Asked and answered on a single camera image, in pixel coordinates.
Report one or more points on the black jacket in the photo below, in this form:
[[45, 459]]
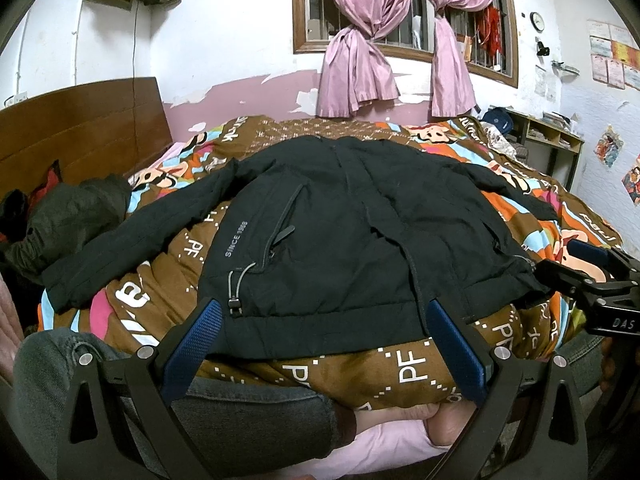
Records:
[[327, 247]]

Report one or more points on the wooden shelf desk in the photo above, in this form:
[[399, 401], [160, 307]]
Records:
[[551, 147]]

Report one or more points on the grey jeans leg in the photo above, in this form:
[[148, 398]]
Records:
[[238, 429]]

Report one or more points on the dark blue cap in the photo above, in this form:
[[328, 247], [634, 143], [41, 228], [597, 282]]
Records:
[[500, 119]]

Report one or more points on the right pink curtain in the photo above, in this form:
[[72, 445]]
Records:
[[452, 90]]

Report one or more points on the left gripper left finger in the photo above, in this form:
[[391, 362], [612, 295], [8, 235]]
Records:
[[95, 441]]

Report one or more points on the brown patterned cartoon quilt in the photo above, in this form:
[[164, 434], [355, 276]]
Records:
[[140, 307]]

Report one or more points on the red hanging cloth in window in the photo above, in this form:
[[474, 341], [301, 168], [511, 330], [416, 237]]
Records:
[[488, 29]]

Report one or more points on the pink curtain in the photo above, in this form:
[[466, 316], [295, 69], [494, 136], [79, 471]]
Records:
[[452, 90], [354, 70]]

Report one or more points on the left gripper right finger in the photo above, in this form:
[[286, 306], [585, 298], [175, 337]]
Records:
[[550, 442]]

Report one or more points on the left pink curtain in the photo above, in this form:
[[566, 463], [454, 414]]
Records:
[[354, 70]]

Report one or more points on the brown wooden headboard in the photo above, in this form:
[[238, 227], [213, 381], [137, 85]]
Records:
[[92, 130]]

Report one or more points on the pink bed sheet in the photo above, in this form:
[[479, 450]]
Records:
[[383, 447]]

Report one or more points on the round wall clock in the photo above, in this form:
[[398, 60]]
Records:
[[537, 21]]

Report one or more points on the paper posters on wall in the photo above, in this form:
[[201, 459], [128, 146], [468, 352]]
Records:
[[614, 55]]

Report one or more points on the dark clothes pile by headboard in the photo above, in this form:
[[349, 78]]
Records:
[[54, 221]]

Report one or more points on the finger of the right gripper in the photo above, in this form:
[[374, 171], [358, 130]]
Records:
[[613, 261], [554, 278]]

